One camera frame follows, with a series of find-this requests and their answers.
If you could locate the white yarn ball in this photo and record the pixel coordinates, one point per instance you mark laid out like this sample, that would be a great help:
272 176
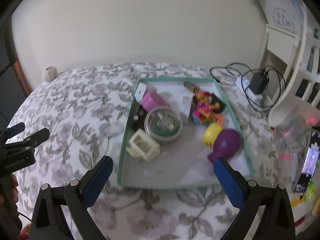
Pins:
50 73

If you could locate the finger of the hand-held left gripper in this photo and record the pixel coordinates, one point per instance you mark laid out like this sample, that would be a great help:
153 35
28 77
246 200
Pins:
15 130
35 137

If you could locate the wall poster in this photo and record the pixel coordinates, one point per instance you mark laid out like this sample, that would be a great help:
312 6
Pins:
285 12

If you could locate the black triangular block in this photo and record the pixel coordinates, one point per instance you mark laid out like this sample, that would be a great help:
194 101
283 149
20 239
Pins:
220 102

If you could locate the white charger cube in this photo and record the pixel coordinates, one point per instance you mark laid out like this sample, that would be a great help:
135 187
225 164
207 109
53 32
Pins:
140 92

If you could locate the orange and blue toy knife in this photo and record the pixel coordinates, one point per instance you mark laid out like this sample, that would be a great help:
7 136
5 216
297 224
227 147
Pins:
218 120

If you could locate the black power adapter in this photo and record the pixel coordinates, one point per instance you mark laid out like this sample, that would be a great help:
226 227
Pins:
259 82

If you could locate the pink toy dog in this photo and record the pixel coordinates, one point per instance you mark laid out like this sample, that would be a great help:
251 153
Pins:
203 107

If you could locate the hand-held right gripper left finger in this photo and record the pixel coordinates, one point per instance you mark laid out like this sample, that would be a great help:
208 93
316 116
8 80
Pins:
98 180

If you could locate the brown wooden bed frame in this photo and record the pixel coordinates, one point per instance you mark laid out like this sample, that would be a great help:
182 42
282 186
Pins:
21 77

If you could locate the person's left hand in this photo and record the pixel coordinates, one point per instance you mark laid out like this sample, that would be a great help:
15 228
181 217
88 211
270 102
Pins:
10 190

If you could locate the cream plastic toy chair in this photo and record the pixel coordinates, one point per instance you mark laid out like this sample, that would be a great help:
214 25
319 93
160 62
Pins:
142 147

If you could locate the floral blanket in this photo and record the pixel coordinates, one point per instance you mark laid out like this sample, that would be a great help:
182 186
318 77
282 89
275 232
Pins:
75 117

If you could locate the dark cabinet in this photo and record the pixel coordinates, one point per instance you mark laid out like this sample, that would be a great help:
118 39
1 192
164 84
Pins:
7 85

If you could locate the small white box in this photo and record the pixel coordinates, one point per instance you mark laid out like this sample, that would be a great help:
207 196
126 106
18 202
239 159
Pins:
187 108

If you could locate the black toy car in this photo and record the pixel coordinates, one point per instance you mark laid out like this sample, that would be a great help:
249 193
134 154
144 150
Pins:
138 120

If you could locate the teal cardboard box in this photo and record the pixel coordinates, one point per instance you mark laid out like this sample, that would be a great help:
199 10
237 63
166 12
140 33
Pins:
175 165

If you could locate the clear plastic bag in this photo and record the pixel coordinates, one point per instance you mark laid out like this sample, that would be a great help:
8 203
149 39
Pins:
292 132

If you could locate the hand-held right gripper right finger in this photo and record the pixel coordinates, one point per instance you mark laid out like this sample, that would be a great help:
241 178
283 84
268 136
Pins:
230 182

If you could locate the white power strip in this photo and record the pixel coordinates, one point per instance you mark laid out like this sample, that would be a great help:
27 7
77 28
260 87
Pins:
243 83

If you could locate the black printed package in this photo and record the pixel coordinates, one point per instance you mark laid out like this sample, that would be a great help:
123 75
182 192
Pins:
308 160

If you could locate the pink round container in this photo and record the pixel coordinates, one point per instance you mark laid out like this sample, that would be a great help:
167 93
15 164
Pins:
152 101

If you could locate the round metal tin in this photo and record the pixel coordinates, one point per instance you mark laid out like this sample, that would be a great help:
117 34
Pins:
163 123

